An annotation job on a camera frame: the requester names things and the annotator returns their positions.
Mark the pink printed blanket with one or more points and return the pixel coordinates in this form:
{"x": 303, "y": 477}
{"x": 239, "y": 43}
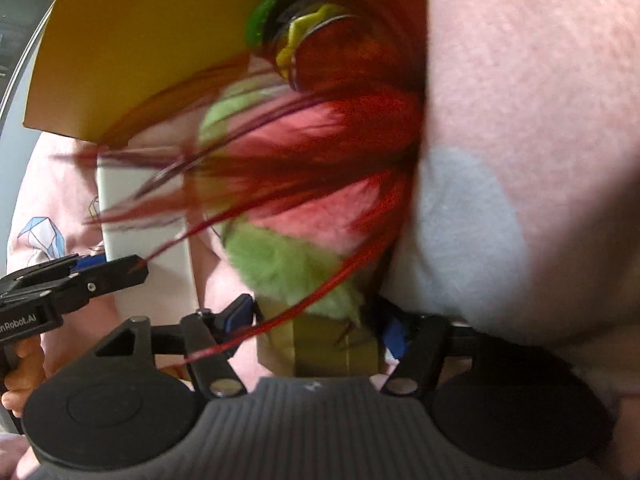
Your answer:
{"x": 525, "y": 110}

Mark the tan cardboard box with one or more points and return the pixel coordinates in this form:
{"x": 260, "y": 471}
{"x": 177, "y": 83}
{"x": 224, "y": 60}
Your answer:
{"x": 320, "y": 352}

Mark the orange cardboard box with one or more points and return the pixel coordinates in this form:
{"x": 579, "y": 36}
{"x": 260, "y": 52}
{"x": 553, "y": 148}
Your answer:
{"x": 150, "y": 35}

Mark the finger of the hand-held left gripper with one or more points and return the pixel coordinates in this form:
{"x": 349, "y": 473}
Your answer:
{"x": 107, "y": 275}
{"x": 55, "y": 267}

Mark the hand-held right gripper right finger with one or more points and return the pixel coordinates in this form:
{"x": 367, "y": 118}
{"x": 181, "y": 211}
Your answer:
{"x": 396, "y": 341}

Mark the white rectangular box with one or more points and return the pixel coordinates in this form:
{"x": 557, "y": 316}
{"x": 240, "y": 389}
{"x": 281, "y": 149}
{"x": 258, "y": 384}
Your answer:
{"x": 167, "y": 280}

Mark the person's left hand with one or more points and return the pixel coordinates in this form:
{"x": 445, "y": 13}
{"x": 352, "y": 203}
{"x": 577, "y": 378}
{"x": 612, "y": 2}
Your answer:
{"x": 27, "y": 370}

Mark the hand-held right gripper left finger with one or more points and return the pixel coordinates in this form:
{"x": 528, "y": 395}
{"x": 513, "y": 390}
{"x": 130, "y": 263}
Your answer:
{"x": 235, "y": 316}

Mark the red feather toy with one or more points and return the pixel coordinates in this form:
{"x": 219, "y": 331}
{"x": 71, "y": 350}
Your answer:
{"x": 325, "y": 170}

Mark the green fuzzy plush toy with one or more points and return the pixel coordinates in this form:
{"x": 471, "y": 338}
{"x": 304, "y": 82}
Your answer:
{"x": 285, "y": 266}

